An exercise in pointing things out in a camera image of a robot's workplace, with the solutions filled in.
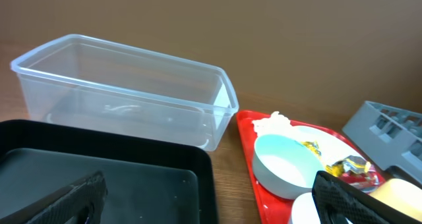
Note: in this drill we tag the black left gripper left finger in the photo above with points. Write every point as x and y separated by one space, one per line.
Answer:
80 202

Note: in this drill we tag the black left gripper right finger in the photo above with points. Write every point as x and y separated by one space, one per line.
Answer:
339 202

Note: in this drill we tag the white plastic cup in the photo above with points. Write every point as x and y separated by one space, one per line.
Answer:
304 210

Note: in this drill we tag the yellow snack wrapper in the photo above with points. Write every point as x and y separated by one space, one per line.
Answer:
351 164

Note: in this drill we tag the red snack wrapper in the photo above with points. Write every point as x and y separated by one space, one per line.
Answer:
365 182

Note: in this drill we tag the light blue plate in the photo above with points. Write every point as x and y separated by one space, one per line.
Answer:
331 149

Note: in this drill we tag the mint green bowl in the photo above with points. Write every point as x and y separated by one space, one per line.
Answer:
283 166

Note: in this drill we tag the yellow plastic cup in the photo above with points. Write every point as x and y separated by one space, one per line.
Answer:
400 195

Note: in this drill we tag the white napkin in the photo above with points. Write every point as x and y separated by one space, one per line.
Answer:
275 124

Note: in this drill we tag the grey dishwasher rack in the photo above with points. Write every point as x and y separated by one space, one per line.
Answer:
390 137

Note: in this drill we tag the red serving tray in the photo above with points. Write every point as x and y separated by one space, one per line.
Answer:
273 209

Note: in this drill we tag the black plastic tray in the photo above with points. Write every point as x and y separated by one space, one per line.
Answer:
148 181

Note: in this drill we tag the clear plastic bin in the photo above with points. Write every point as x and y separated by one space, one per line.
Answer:
86 82

